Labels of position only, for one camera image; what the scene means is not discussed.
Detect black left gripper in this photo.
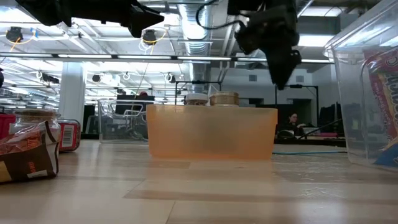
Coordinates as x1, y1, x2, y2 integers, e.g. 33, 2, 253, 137
73, 0, 165, 39

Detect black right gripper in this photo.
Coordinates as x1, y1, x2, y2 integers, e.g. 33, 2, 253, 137
235, 6, 302, 90

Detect gold lid spice jar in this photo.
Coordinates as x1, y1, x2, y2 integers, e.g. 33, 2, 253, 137
210, 91, 240, 107

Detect green pink ramen packet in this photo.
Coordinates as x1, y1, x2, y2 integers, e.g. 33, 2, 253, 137
361, 46, 398, 149

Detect red cardboard box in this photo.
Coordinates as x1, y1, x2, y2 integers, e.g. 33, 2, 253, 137
0, 113, 82, 152

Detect cork lid glass jar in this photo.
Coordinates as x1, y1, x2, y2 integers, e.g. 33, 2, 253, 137
8, 108, 62, 147

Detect brown orange snack packet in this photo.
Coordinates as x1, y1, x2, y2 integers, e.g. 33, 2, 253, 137
0, 120, 60, 184

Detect black ceiling device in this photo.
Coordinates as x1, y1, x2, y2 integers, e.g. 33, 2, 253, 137
6, 26, 24, 44
142, 29, 158, 46

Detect long ceiling light bar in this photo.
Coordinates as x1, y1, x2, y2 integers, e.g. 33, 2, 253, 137
0, 52, 335, 63

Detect large clear plastic bin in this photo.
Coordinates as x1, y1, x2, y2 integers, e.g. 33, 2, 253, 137
323, 0, 398, 172

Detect orange translucent plastic bin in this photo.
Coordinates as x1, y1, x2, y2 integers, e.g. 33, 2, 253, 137
146, 104, 279, 161

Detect white square pillar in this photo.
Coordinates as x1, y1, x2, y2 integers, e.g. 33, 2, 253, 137
58, 61, 87, 125

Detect small clear plastic container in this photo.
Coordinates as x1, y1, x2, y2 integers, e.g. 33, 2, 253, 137
97, 98, 150, 144

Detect black stand frame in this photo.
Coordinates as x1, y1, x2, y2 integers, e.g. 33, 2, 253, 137
274, 83, 320, 125

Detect silver ventilation duct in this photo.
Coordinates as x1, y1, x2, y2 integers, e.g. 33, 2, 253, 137
178, 2, 215, 94

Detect black aluminium table frame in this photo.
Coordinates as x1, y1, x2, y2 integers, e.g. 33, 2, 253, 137
80, 133, 348, 147

